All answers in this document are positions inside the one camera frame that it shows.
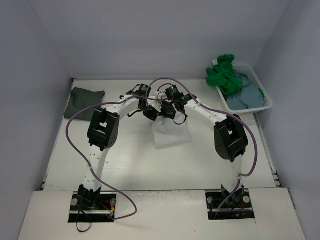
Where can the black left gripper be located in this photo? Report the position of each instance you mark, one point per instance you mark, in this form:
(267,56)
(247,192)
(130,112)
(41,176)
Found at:
(151,114)

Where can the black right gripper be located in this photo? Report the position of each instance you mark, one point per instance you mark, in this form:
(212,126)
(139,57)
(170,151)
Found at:
(168,113)

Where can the white t-shirt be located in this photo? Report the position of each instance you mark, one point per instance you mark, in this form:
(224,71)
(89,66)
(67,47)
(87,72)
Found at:
(168,133)

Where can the dark grey t-shirt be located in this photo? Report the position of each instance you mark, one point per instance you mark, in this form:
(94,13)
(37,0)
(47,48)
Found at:
(81,99)

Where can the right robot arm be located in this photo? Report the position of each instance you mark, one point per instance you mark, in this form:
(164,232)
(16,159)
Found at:
(230,139)

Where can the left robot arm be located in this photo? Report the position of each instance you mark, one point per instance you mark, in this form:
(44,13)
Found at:
(103,134)

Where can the green t-shirt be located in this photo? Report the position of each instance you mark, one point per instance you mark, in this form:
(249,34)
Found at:
(222,75)

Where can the light blue t-shirt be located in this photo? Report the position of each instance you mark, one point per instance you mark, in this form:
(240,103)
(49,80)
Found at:
(248,97)

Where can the white plastic laundry basket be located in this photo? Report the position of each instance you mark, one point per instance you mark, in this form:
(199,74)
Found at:
(248,70)

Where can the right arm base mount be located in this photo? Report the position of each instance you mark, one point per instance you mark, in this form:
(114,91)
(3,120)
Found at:
(238,207)

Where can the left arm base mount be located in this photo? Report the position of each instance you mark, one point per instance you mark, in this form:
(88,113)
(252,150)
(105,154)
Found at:
(102,211)

